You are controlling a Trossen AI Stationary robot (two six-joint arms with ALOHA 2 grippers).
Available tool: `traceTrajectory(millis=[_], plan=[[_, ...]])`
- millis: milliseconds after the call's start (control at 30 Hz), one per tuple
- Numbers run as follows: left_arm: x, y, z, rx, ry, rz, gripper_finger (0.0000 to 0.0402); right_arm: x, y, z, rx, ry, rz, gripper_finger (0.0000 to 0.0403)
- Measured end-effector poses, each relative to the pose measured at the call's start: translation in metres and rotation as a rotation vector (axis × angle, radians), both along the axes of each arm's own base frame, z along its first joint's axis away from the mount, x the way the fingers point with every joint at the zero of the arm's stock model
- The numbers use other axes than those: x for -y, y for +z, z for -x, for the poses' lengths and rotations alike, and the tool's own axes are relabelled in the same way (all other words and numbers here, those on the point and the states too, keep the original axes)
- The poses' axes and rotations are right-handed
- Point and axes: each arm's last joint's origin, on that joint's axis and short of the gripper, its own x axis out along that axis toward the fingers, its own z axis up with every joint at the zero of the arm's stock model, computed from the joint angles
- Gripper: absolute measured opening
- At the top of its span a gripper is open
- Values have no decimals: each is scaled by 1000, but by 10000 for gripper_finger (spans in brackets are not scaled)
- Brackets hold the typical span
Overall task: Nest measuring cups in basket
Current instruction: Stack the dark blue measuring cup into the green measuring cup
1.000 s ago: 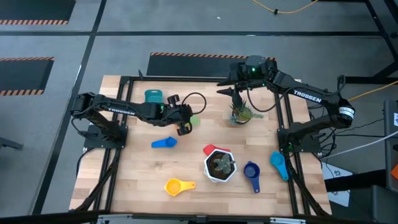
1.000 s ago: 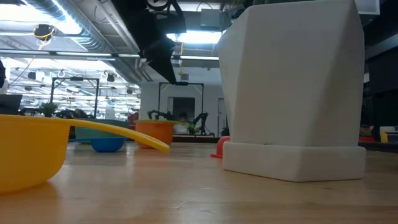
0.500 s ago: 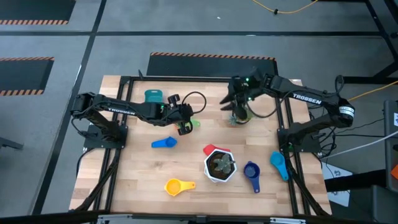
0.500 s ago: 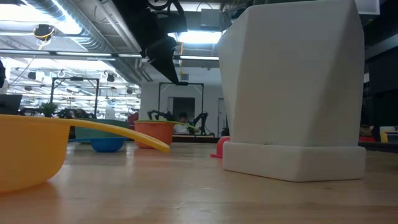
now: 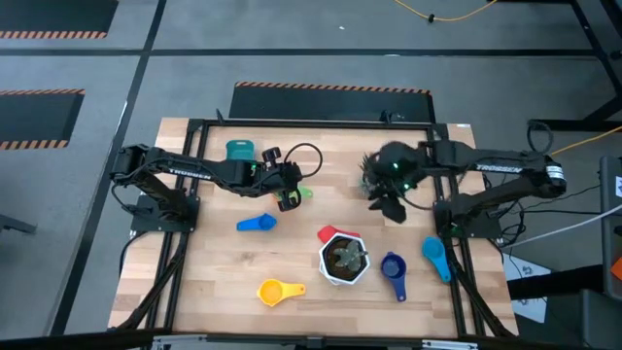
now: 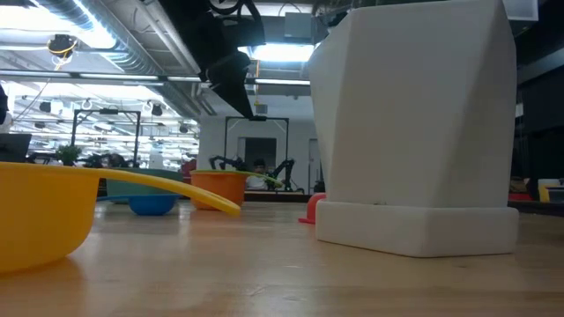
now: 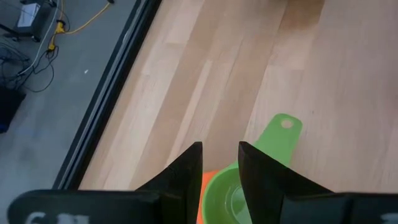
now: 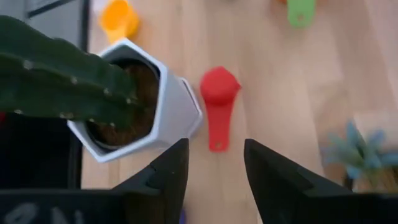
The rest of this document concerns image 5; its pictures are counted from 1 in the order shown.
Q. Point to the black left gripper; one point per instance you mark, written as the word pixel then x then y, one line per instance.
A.
pixel 277 177

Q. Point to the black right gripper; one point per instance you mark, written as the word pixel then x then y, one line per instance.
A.
pixel 393 170

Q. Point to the green measuring cup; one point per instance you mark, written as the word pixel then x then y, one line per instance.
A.
pixel 305 192

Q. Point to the medium blue measuring cup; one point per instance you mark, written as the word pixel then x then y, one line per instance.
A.
pixel 265 222

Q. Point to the red measuring cup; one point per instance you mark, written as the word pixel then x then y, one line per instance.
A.
pixel 328 232

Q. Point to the navy blue measuring cup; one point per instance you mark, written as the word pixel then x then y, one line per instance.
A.
pixel 393 267

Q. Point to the light blue measuring cup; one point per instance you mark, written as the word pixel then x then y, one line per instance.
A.
pixel 432 248

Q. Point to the teal plastic basket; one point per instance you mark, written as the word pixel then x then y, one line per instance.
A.
pixel 240 150

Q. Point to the yellow measuring cup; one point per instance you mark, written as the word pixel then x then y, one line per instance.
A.
pixel 272 292

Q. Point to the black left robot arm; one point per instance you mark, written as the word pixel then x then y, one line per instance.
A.
pixel 194 170

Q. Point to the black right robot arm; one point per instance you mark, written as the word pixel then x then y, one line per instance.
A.
pixel 495 167

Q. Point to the white hexagonal planter pot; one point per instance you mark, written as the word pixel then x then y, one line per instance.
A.
pixel 324 253

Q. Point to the green succulent plant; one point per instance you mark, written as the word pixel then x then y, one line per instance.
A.
pixel 347 255

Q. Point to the white planter saucer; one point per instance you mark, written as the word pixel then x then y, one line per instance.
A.
pixel 326 279

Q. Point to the black hazard-striped floor mat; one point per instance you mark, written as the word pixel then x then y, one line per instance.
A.
pixel 53 14
pixel 330 104
pixel 39 116

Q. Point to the white paper sheet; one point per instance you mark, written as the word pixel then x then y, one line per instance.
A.
pixel 522 272

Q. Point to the grey equipment cabinet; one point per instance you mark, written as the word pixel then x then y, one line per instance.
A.
pixel 611 219

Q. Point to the black neighbouring table leg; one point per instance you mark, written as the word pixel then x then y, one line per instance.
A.
pixel 595 48

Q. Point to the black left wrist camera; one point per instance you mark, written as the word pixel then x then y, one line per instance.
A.
pixel 272 155

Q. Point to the black aluminium table frame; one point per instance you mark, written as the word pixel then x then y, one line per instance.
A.
pixel 316 124

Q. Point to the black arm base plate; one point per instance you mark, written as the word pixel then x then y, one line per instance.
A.
pixel 478 228
pixel 146 221

